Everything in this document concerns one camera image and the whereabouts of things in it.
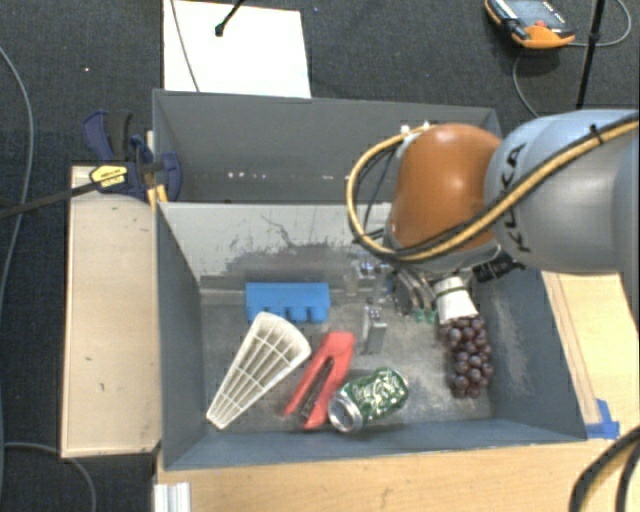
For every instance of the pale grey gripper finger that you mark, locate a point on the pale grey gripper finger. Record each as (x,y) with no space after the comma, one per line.
(357,278)
(376,336)

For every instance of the green drink can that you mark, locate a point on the green drink can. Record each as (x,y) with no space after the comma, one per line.
(372,395)

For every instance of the red stapler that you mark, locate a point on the red stapler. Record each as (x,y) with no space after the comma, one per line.
(325,372)

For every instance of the blue sponge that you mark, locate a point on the blue sponge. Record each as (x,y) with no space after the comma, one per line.
(285,298)

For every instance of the purple toy grapes bunch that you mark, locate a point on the purple toy grapes bunch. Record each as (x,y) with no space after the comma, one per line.
(469,357)

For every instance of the white ribbed plastic cone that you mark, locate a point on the white ribbed plastic cone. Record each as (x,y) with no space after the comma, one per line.
(260,365)

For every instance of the grey metal bin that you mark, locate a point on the grey metal bin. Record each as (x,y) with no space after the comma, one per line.
(320,150)

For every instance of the pale wood board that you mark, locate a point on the pale wood board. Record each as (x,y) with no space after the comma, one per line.
(110,310)

